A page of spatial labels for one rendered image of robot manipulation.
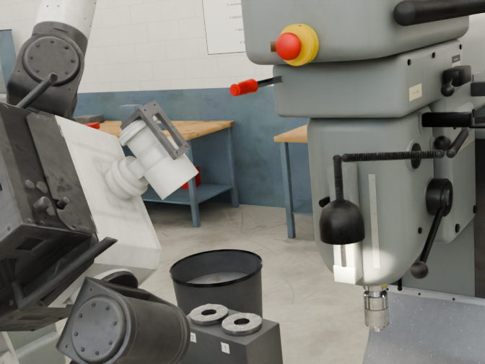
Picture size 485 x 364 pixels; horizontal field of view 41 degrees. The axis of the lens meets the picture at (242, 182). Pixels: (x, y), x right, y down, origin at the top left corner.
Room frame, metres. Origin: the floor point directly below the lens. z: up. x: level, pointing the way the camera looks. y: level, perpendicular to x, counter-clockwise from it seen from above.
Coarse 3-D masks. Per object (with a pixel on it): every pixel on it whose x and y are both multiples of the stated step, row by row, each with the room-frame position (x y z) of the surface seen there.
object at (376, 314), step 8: (368, 304) 1.16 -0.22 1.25; (376, 304) 1.15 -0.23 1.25; (384, 304) 1.15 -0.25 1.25; (368, 312) 1.16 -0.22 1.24; (376, 312) 1.15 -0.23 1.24; (384, 312) 1.15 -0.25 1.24; (368, 320) 1.16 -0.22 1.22; (376, 320) 1.15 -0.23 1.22; (384, 320) 1.15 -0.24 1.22; (376, 328) 1.15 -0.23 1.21
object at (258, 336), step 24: (192, 312) 1.41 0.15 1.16; (216, 312) 1.41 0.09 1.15; (240, 312) 1.41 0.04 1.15; (192, 336) 1.36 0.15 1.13; (216, 336) 1.31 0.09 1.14; (240, 336) 1.29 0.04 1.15; (264, 336) 1.30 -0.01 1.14; (192, 360) 1.36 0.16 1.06; (216, 360) 1.31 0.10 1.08; (240, 360) 1.26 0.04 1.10; (264, 360) 1.29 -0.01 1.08
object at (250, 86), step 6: (270, 78) 1.10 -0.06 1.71; (276, 78) 1.11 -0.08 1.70; (282, 78) 1.13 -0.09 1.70; (234, 84) 1.02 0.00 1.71; (240, 84) 1.02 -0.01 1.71; (246, 84) 1.03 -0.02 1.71; (252, 84) 1.04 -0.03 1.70; (258, 84) 1.06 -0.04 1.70; (264, 84) 1.08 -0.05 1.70; (270, 84) 1.10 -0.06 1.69; (234, 90) 1.01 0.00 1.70; (240, 90) 1.01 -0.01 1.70; (246, 90) 1.03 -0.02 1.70; (252, 90) 1.04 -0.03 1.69
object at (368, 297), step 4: (364, 292) 1.18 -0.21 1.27; (368, 292) 1.18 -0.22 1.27; (384, 292) 1.17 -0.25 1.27; (364, 296) 1.17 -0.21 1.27; (368, 296) 1.16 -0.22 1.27; (372, 296) 1.16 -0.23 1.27; (376, 296) 1.16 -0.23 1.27; (380, 296) 1.15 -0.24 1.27; (384, 296) 1.16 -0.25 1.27; (368, 300) 1.16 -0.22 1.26; (372, 300) 1.15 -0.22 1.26; (376, 300) 1.15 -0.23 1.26; (380, 300) 1.15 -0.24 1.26
